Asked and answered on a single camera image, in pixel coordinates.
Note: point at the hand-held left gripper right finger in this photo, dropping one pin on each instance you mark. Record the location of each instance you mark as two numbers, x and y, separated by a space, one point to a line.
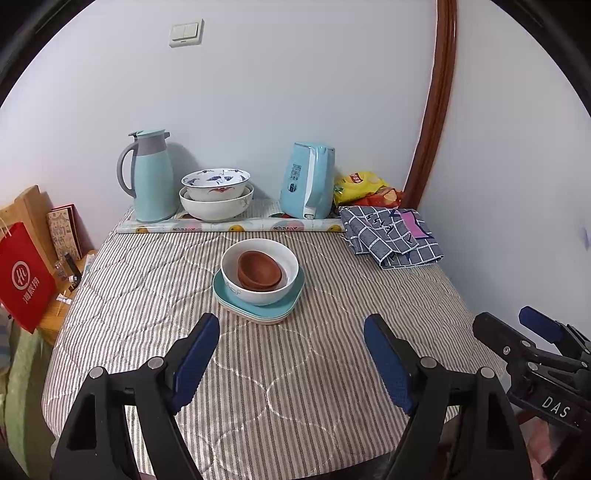
388 364

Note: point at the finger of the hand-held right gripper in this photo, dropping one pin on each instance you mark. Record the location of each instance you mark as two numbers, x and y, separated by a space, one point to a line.
496 337
542 323

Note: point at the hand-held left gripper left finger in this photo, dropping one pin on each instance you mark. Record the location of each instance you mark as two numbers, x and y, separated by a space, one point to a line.
196 360

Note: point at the teal plate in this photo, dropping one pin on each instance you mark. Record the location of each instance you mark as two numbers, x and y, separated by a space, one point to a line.
258 319
295 284

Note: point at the brown bowl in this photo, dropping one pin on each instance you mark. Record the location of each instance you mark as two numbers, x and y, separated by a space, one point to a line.
282 277
258 267

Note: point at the white bowl grey scroll print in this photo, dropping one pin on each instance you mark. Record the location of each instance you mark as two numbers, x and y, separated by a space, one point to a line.
277 254

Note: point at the striped quilted blanket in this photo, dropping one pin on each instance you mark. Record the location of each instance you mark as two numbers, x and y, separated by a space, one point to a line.
286 369

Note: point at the grey checkered cloth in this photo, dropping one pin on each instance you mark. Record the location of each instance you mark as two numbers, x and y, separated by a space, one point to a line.
392 244

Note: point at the fruit print table mat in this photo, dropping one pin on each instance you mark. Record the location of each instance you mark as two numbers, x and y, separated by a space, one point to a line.
207 227

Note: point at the small wooden side table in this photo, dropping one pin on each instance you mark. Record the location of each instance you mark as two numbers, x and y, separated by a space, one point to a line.
60 318

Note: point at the large white bowl grey scrolls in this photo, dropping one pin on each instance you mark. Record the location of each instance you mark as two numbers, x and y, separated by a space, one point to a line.
217 210

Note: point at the red snack bag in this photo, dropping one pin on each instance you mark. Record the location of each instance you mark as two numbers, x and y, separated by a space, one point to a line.
385 198

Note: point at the green cloth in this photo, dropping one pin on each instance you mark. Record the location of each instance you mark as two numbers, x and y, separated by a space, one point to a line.
23 392

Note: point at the white bowl red bat print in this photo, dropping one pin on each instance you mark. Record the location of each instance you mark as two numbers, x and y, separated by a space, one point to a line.
214 184

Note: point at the light blue thermos jug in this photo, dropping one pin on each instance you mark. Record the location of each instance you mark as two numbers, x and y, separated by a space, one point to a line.
152 184

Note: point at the yellow chip bag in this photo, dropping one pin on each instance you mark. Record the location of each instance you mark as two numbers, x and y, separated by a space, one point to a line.
360 184

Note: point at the patterned book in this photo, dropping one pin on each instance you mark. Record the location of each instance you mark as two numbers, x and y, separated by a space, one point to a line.
64 230

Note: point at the red paper bag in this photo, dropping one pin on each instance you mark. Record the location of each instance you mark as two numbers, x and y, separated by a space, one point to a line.
25 281

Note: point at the light blue electric kettle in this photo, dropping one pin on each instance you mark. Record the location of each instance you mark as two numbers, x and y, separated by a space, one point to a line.
300 184

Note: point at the wooden boards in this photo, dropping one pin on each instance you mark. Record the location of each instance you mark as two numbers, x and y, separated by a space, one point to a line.
30 207

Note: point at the brown wooden door frame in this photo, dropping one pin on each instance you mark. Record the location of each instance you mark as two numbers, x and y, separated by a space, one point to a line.
438 92

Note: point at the white light switch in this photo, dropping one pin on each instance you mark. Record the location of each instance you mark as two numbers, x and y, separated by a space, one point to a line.
186 32

